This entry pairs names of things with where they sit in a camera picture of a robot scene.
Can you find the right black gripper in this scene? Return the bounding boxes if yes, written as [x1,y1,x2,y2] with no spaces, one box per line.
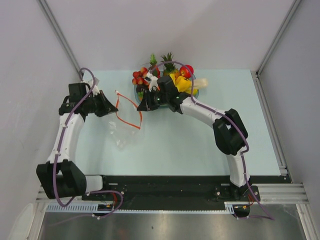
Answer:
[138,87,170,112]

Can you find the clear zip top bag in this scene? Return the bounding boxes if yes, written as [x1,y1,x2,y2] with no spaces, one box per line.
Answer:
[108,90,143,150]

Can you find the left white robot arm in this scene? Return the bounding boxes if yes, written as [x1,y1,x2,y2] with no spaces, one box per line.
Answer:
[36,80,118,200]

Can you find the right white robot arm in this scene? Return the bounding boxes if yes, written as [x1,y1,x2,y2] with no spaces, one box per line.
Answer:
[137,72,250,201]

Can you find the teal plastic fruit tray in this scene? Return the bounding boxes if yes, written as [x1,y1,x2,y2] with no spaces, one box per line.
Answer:
[134,75,199,108]

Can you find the dark purple mangosteen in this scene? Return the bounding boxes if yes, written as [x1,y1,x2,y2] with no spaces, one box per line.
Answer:
[135,84,149,94]

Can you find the red strawberry cluster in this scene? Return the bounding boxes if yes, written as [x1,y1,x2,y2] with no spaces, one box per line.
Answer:
[131,67,149,86]

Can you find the yellow bell pepper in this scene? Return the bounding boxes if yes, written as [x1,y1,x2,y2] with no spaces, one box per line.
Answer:
[169,73,192,94]

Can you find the small pineapple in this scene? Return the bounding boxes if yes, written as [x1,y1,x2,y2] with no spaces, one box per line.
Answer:
[161,51,180,77]

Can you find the red apple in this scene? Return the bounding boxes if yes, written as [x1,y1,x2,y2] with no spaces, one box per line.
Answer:
[179,64,194,79]

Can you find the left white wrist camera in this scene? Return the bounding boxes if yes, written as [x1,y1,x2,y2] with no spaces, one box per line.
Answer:
[82,77,101,98]

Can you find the left aluminium frame post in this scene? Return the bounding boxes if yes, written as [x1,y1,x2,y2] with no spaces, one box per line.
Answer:
[36,0,81,74]

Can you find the aluminium frame post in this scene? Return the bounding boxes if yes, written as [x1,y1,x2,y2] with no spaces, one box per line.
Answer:
[255,0,304,78]
[36,0,81,74]

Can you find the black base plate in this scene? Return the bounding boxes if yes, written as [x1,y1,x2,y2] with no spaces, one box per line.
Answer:
[81,175,261,211]

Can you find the white slotted cable duct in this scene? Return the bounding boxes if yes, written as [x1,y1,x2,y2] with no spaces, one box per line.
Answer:
[46,201,251,215]

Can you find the aluminium front rail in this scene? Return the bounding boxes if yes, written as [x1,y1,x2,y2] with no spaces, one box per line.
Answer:
[36,182,310,204]

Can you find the right aluminium frame post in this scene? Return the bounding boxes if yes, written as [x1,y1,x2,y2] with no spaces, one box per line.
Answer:
[255,0,304,78]

